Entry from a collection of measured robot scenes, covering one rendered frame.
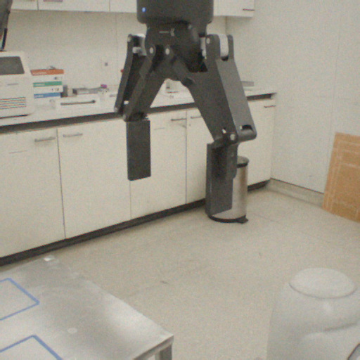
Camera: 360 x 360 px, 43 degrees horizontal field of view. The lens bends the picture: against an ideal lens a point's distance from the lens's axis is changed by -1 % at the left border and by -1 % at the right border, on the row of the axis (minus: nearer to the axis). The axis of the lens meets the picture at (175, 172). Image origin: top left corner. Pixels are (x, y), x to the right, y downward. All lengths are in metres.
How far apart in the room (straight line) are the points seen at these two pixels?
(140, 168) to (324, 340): 0.39
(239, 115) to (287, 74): 3.62
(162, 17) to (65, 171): 2.53
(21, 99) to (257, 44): 2.26
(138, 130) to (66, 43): 3.03
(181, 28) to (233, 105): 0.09
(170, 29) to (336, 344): 0.52
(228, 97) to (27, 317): 0.70
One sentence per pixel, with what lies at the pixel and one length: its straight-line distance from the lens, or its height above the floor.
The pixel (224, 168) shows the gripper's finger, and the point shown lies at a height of 1.24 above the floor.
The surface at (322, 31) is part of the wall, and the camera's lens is 3.83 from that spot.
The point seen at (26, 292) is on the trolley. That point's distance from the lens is 1.07.
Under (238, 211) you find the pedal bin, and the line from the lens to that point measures 3.45.
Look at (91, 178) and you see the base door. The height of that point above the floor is 0.45.
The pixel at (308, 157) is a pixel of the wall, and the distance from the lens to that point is 3.98.
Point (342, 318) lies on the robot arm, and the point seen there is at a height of 0.95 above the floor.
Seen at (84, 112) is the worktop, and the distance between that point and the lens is 2.90.
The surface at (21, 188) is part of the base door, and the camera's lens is 2.84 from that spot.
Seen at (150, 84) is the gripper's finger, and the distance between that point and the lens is 0.50.
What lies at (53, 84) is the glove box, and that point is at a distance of 3.26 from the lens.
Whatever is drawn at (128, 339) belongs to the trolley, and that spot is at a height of 0.82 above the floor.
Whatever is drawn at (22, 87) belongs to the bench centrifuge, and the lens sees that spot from 2.75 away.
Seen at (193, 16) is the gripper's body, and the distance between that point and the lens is 0.44.
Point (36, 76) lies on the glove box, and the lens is 3.21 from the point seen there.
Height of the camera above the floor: 1.35
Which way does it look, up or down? 17 degrees down
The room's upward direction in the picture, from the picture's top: straight up
